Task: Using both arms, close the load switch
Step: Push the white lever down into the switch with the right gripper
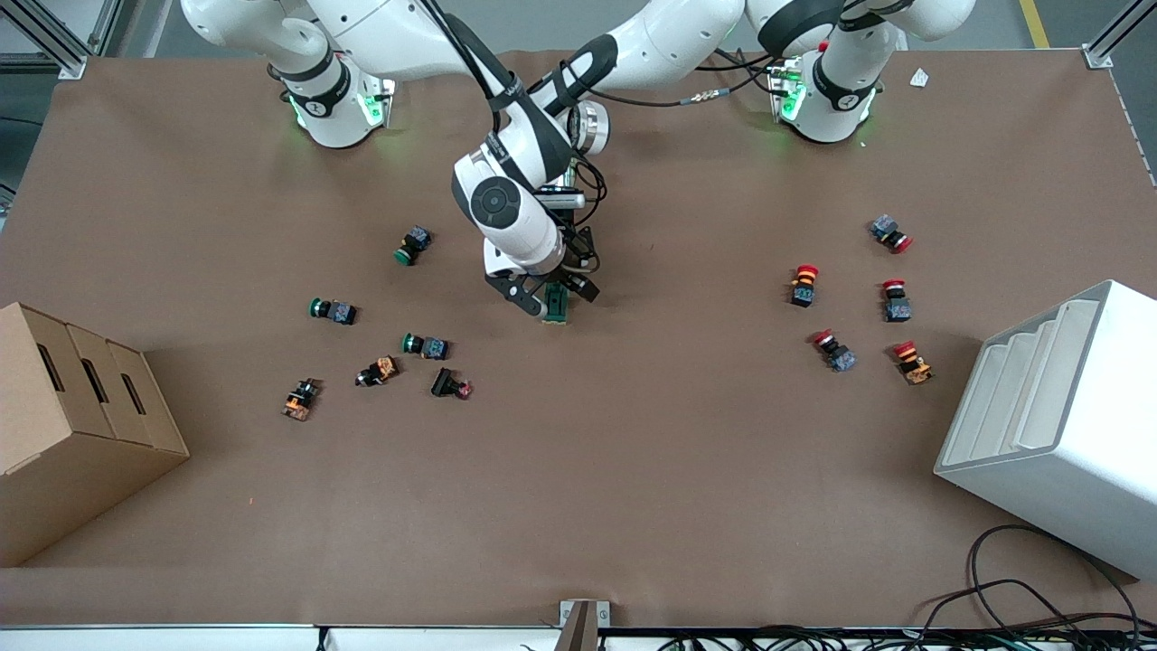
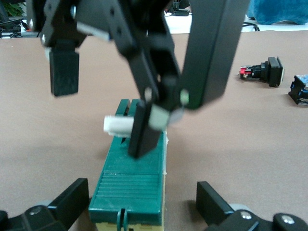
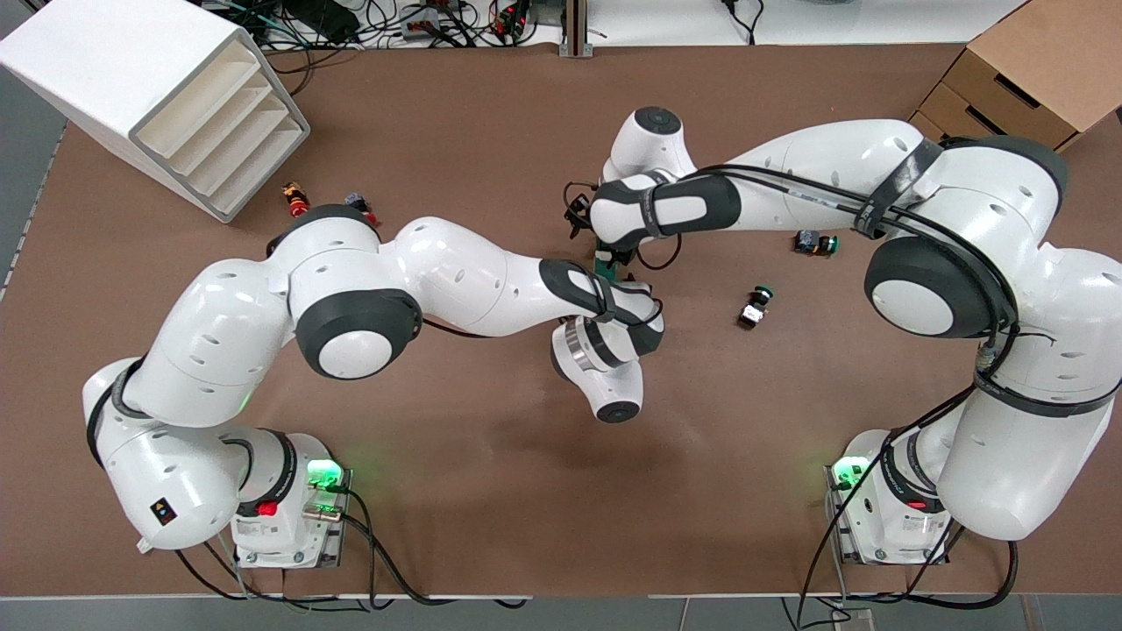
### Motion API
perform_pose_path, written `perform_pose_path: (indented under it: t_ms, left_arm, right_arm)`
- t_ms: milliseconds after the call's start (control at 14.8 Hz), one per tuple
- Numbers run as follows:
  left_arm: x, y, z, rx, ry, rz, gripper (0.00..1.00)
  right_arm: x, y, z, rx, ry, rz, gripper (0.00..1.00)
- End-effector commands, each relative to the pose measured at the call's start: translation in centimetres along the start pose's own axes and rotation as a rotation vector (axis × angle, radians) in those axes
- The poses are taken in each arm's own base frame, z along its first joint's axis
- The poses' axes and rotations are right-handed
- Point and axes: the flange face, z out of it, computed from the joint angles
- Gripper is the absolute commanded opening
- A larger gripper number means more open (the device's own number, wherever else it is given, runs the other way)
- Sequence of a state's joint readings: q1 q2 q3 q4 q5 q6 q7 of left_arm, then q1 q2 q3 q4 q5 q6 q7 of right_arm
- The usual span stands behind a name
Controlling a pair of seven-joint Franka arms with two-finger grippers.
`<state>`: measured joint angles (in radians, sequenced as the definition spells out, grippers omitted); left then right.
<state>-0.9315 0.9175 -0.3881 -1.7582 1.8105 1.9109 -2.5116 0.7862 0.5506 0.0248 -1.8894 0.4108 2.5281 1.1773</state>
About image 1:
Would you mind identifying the black looped cable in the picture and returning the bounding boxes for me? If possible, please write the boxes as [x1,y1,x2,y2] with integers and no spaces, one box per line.
[922,524,1144,634]

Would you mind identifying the aluminium frame profile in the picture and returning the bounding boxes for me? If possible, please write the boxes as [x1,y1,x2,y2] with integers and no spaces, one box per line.
[0,0,125,80]
[1083,0,1157,70]

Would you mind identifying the brown cardboard box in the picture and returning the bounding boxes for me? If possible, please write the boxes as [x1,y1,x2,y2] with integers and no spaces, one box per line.
[0,302,191,569]

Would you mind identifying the black cable bundle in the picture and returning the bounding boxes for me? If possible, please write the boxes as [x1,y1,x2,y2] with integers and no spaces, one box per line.
[633,622,1157,651]

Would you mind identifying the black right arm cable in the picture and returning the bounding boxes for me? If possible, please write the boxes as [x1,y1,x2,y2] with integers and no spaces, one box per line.
[423,0,545,175]

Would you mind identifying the white table edge profile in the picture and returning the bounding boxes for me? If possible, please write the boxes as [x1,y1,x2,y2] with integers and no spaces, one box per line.
[0,624,561,651]

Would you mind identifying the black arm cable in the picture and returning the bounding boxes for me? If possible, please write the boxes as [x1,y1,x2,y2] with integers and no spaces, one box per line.
[423,0,545,175]
[588,50,789,108]

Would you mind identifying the white foam box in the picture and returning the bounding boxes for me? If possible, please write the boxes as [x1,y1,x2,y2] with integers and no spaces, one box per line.
[934,279,1157,581]

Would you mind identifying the brown mounting post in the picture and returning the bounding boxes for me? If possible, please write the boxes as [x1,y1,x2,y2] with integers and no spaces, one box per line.
[553,602,599,651]

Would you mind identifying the black button orange block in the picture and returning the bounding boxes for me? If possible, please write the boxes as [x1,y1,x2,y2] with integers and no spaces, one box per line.
[281,378,322,422]
[354,355,400,389]

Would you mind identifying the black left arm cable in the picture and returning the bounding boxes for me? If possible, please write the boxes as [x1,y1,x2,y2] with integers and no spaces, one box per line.
[588,50,789,108]

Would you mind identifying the black switch red lens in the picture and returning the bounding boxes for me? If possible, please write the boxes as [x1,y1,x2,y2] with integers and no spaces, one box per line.
[430,366,474,401]

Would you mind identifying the brown paper table cover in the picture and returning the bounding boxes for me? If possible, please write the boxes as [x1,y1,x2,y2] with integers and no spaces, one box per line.
[0,45,1157,627]

